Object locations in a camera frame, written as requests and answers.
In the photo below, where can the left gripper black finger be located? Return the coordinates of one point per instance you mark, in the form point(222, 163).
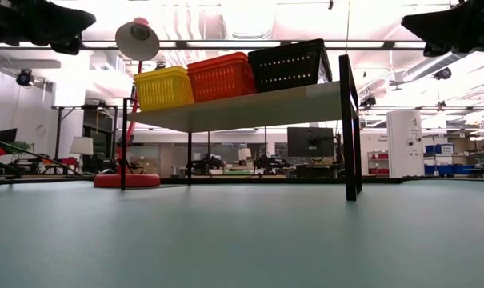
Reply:
point(61, 22)

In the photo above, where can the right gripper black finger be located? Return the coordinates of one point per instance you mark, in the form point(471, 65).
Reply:
point(437, 26)

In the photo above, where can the red desk lamp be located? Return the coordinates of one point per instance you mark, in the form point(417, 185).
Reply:
point(137, 40)

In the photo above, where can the blue storage bin row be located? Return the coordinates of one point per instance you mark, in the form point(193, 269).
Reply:
point(445, 170)

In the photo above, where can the silver ceiling duct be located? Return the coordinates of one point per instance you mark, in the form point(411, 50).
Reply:
point(433, 64)

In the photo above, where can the green potted plant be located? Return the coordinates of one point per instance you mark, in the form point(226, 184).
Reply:
point(18, 146)

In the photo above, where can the black background robot arm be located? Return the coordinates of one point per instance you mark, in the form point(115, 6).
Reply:
point(269, 164)
point(207, 164)

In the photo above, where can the teal table mat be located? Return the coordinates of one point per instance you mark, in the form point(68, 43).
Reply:
point(241, 240)

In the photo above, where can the small black monitor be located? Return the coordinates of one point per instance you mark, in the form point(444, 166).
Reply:
point(5, 138)

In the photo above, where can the black-legged white shelf table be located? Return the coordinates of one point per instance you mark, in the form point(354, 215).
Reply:
point(245, 112)

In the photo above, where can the shelf with red bins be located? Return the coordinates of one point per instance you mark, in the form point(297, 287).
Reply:
point(378, 164)

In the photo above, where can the black aluminium rig frame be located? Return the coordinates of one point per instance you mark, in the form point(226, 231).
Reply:
point(265, 181)

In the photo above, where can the large black monitor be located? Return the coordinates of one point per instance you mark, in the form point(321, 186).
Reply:
point(309, 142)

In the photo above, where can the overhead LED light bar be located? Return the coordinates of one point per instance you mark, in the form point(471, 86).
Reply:
point(233, 44)

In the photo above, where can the black metal rack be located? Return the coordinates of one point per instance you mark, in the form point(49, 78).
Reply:
point(101, 132)

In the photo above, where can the white table lamp shade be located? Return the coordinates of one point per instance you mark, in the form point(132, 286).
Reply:
point(81, 146)

